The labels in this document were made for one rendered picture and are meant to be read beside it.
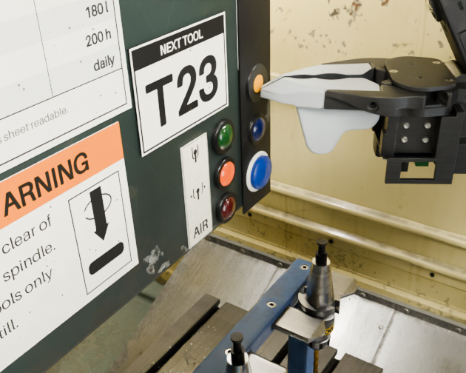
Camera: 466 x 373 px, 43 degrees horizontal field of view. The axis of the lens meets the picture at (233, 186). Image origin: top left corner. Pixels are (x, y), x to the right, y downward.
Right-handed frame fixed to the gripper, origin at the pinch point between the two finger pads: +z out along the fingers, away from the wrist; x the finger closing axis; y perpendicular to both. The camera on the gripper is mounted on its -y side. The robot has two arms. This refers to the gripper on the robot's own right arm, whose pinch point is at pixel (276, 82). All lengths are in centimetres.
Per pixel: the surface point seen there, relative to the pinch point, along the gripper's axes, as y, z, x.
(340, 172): 48, -15, 73
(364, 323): 83, -21, 62
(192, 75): -3.0, 5.7, -6.8
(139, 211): 4.4, 9.0, -12.3
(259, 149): 6.2, 1.4, 0.5
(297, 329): 44.0, -3.3, 18.6
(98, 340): 108, 51, 79
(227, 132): 2.3, 3.7, -4.4
